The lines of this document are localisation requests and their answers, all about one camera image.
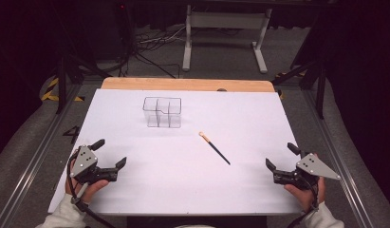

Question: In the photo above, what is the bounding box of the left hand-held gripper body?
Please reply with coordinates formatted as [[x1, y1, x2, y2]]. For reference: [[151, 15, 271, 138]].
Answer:
[[68, 144, 120, 185]]

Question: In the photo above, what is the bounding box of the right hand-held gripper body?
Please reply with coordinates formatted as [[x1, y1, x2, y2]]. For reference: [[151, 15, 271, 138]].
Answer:
[[272, 148, 342, 191]]

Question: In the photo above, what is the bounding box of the clear plastic organizer box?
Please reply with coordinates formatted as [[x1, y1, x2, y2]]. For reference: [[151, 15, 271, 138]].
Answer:
[[142, 96, 183, 129]]

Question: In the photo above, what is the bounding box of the person's left hand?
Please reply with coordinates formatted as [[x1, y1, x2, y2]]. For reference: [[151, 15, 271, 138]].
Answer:
[[65, 151, 110, 204]]

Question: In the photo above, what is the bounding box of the person's right hand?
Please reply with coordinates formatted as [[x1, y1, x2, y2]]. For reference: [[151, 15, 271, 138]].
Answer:
[[283, 153, 326, 213]]

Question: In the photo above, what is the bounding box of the white table cover sheet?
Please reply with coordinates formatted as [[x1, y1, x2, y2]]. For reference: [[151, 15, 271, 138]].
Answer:
[[47, 88, 304, 217]]

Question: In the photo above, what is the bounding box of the black metal stand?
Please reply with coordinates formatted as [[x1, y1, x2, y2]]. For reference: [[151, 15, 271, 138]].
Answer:
[[271, 58, 327, 121], [54, 51, 113, 115]]

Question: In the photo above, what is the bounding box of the black equipment tower red light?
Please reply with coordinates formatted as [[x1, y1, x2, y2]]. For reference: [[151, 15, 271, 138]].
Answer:
[[114, 0, 136, 63]]

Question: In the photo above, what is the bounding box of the aluminium floor rail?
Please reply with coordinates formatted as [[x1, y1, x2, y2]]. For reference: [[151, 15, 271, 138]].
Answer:
[[0, 85, 84, 228], [300, 88, 376, 228]]

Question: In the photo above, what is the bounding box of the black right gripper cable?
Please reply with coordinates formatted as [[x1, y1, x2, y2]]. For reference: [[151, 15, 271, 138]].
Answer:
[[286, 175, 321, 228]]

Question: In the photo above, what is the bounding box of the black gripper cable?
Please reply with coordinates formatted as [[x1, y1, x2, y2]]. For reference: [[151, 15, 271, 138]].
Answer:
[[66, 151, 119, 228], [286, 175, 321, 228]]

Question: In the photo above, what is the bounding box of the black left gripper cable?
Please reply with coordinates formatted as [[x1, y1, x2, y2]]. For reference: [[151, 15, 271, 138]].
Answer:
[[66, 151, 119, 228]]

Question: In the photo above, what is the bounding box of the bundle of floor cables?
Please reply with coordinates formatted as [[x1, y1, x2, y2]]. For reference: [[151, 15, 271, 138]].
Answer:
[[132, 24, 188, 79]]

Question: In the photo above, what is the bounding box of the white metal stand frame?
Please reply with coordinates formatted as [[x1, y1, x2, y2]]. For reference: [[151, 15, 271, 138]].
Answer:
[[181, 4, 273, 75]]

